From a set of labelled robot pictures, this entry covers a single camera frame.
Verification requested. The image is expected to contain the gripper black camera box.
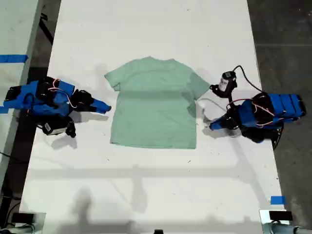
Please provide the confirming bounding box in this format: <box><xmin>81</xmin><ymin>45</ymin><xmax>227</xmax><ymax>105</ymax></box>
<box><xmin>36</xmin><ymin>120</ymin><xmax>68</xmax><ymax>137</ymax></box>
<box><xmin>210</xmin><ymin>70</ymin><xmax>238</xmax><ymax>98</ymax></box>

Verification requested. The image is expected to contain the gripper red white wire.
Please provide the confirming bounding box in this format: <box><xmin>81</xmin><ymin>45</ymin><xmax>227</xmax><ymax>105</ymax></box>
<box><xmin>252</xmin><ymin>102</ymin><xmax>275</xmax><ymax>118</ymax></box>
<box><xmin>65</xmin><ymin>92</ymin><xmax>78</xmax><ymax>109</ymax></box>

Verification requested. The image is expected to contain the grey metal tube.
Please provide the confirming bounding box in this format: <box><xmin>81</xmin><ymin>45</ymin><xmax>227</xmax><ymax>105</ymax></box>
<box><xmin>0</xmin><ymin>224</ymin><xmax>37</xmax><ymax>234</ymax></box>
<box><xmin>265</xmin><ymin>225</ymin><xmax>312</xmax><ymax>234</ymax></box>

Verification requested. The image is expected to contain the small black rectangular box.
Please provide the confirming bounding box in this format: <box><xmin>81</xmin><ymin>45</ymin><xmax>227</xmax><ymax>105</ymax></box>
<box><xmin>269</xmin><ymin>211</ymin><xmax>293</xmax><ymax>221</ymax></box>
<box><xmin>11</xmin><ymin>212</ymin><xmax>35</xmax><ymax>223</ymax></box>

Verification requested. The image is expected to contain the gripper black camera cable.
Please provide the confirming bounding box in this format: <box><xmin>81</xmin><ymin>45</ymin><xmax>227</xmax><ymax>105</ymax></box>
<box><xmin>233</xmin><ymin>65</ymin><xmax>264</xmax><ymax>95</ymax></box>

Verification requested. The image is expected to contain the pale green T-shirt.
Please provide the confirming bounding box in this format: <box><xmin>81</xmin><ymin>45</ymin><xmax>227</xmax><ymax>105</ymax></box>
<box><xmin>104</xmin><ymin>56</ymin><xmax>211</xmax><ymax>150</ymax></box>

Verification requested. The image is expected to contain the silver metal bracket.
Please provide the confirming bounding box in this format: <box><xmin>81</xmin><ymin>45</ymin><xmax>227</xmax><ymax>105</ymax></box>
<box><xmin>259</xmin><ymin>209</ymin><xmax>294</xmax><ymax>234</ymax></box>

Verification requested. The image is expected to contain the black base cable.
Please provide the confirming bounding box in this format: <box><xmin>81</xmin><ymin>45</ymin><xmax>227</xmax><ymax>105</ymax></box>
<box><xmin>273</xmin><ymin>124</ymin><xmax>285</xmax><ymax>150</ymax></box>

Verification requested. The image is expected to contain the black metal frame bar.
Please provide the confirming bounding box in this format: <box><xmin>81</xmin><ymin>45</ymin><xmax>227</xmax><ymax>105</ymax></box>
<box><xmin>39</xmin><ymin>12</ymin><xmax>55</xmax><ymax>46</ymax></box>

